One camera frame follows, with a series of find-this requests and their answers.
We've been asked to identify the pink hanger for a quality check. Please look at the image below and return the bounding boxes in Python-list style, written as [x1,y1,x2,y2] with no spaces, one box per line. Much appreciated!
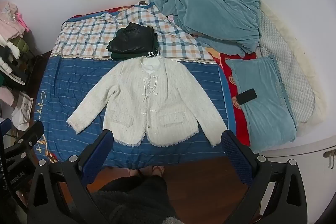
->
[17,11,30,33]

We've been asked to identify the white printed paper bag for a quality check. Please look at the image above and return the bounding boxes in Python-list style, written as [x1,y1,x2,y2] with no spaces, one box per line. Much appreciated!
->
[12,91,34,131]

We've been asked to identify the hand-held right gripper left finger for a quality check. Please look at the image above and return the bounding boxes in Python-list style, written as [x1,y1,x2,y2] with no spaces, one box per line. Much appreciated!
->
[28,130,114,224]

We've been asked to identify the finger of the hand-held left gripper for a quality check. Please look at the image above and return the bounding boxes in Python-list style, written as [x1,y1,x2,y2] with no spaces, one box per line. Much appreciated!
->
[5,121,44,169]
[0,118,13,151]

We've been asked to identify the metal cabinet handle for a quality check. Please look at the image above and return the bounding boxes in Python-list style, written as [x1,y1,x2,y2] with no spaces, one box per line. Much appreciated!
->
[323,149,336,161]

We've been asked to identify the blue striped plaid bed sheet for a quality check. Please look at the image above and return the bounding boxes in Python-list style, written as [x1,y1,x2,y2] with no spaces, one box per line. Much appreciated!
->
[33,2,237,169]

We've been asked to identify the person's foot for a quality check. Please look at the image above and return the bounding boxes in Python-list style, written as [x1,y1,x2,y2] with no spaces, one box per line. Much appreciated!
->
[127,168,143,178]
[150,165,166,177]

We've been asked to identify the person's fuzzy clothing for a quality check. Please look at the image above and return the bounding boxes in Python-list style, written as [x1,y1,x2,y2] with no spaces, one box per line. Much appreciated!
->
[89,174,180,224]

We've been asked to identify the cream fluffy blanket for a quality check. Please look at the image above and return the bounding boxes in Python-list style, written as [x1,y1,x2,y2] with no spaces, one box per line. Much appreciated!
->
[260,1,328,140]

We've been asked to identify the row of hanging clothes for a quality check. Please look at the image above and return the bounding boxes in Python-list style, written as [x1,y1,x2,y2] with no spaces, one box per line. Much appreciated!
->
[0,1,34,106]

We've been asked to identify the white cabinet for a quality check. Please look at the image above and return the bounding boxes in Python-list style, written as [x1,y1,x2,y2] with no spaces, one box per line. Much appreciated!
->
[252,135,336,216]

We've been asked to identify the teal pillow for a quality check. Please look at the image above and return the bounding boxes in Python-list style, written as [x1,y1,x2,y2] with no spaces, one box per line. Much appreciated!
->
[225,55,297,153]

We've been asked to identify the person's right foot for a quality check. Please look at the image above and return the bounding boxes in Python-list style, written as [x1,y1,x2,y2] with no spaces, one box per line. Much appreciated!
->
[150,165,166,177]

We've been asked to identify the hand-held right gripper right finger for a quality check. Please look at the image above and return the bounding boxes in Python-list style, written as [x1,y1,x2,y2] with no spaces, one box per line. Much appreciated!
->
[220,129,309,224]

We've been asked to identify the person's left foot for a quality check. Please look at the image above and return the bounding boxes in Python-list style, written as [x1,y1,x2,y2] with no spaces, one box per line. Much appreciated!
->
[127,168,143,178]

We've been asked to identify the dark wooden furniture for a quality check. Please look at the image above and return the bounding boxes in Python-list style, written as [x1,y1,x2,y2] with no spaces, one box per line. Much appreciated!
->
[26,55,51,98]

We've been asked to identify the dark green striped-trim garment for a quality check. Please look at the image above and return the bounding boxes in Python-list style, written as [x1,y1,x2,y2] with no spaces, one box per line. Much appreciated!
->
[111,27,161,60]

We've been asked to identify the white quilted mattress pad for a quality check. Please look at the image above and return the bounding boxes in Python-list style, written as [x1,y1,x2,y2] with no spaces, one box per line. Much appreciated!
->
[259,7,315,125]

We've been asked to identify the black leather garment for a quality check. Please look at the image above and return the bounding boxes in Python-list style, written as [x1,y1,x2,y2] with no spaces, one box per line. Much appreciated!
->
[106,22,158,54]

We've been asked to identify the teal blanket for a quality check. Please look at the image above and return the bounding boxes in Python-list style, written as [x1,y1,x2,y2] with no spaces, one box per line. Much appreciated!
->
[149,0,261,58]

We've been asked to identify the black phone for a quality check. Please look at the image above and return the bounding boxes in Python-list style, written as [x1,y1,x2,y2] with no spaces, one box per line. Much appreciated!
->
[236,88,258,106]

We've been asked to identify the white tweed jacket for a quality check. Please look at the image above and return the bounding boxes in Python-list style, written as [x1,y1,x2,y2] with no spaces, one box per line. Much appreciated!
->
[66,56,227,147]

